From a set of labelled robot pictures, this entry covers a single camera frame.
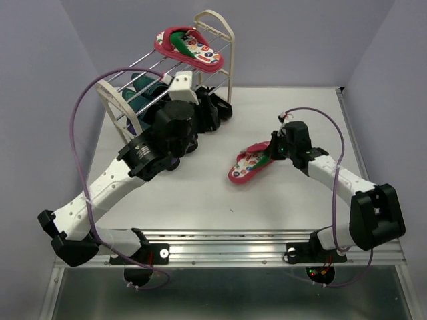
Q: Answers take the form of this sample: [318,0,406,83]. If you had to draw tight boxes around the purple loafer one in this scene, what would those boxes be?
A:
[186,139,198,153]
[126,119,180,171]

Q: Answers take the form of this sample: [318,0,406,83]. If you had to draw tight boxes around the pink sandal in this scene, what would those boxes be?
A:
[228,141,274,185]
[154,27,224,73]

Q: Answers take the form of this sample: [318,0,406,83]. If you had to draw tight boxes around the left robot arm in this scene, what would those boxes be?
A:
[37,100,197,267]

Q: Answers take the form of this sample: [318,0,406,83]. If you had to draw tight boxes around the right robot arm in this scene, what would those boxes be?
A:
[267,121,406,263]

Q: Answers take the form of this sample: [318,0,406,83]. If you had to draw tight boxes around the cream metal shoe rack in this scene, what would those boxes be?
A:
[97,10,235,140]

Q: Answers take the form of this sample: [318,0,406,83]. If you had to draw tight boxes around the green loafer front one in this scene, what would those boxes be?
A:
[121,88,154,125]

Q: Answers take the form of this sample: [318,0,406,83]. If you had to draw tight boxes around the green loafer one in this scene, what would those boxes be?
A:
[121,88,154,125]
[133,75,169,98]

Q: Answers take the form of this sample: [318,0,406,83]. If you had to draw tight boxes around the green loafer rear one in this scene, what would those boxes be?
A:
[133,75,169,98]

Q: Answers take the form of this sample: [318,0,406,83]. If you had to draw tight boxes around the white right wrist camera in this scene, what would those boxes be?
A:
[278,113,294,127]

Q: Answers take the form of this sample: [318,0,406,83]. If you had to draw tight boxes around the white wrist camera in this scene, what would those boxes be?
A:
[278,113,294,127]
[168,71,199,105]

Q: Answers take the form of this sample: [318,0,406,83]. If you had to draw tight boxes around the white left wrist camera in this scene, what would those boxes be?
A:
[168,71,199,105]

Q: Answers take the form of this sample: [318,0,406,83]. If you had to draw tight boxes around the aluminium mounting rail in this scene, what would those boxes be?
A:
[49,229,408,267]

